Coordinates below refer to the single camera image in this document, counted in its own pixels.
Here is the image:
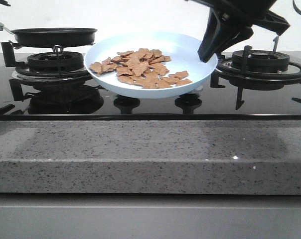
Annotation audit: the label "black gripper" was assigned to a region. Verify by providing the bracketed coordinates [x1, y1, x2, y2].
[197, 0, 290, 63]

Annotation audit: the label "light blue plate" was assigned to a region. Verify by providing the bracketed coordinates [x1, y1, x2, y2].
[84, 31, 218, 99]

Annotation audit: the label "brown meat pieces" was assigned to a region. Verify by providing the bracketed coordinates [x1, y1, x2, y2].
[89, 48, 192, 89]

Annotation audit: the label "black frying pan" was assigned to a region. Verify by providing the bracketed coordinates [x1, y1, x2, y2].
[0, 22, 97, 48]

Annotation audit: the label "right black gas burner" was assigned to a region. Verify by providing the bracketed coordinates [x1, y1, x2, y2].
[231, 49, 290, 73]

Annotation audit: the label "black gas burner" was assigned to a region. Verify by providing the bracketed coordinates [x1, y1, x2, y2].
[27, 51, 84, 72]
[231, 49, 290, 73]

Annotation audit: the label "right black pan support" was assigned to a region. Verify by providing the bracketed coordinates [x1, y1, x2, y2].
[210, 37, 301, 110]

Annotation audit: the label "black pan support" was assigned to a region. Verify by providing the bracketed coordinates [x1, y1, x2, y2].
[1, 42, 91, 85]
[210, 37, 301, 110]

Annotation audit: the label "black glass cooktop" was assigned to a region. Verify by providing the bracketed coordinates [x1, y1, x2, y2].
[0, 54, 301, 121]

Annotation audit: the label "right silver stove knob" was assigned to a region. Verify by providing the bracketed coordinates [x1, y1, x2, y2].
[180, 86, 203, 98]

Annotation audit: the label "left black pan support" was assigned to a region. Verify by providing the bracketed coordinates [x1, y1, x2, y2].
[1, 42, 91, 85]

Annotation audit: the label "left black gas burner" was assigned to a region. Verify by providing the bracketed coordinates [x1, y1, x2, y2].
[27, 51, 84, 72]

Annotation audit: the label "grey cabinet front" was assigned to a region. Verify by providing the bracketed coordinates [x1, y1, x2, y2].
[0, 194, 301, 239]

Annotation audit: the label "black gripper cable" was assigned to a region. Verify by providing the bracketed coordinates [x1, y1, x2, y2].
[292, 0, 301, 16]

